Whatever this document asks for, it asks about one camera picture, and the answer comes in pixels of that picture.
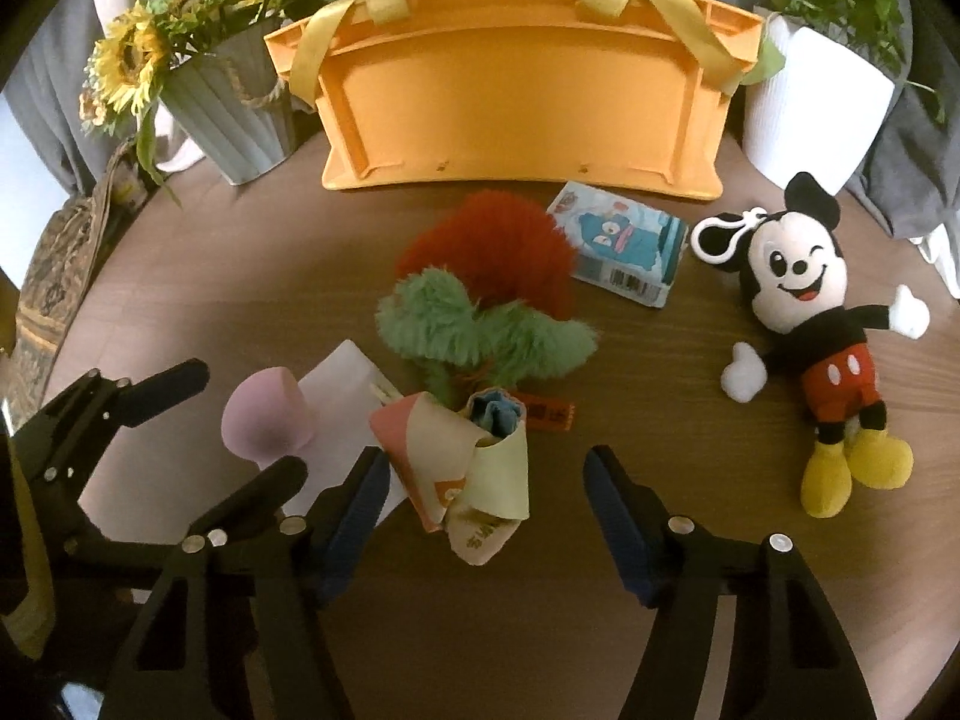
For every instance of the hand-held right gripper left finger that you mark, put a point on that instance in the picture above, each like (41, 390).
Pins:
(352, 517)

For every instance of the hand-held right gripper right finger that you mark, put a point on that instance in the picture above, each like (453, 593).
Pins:
(619, 517)

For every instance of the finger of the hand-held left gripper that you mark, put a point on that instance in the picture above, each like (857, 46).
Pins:
(262, 484)
(165, 382)

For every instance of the pink makeup sponge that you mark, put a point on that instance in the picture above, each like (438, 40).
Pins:
(262, 412)

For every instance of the small blue printed box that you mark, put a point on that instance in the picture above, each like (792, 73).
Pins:
(622, 240)

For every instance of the mouse plush toy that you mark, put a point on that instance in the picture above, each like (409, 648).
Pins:
(795, 277)

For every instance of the red and green fluffy plush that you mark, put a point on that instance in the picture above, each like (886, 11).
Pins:
(480, 247)

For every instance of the orange plastic basket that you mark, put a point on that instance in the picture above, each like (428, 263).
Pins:
(517, 97)

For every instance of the white paper sheet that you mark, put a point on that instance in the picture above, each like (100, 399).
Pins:
(341, 382)

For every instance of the patterned cloth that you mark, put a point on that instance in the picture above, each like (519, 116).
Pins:
(60, 270)

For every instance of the grey ribbed flower pot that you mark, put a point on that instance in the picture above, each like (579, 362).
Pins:
(232, 120)

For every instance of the artificial sunflower bouquet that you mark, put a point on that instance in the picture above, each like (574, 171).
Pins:
(135, 52)

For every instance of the white ribbed plant pot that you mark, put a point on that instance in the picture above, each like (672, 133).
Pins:
(810, 105)

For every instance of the green leafy plant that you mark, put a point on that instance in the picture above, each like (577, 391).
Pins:
(847, 0)

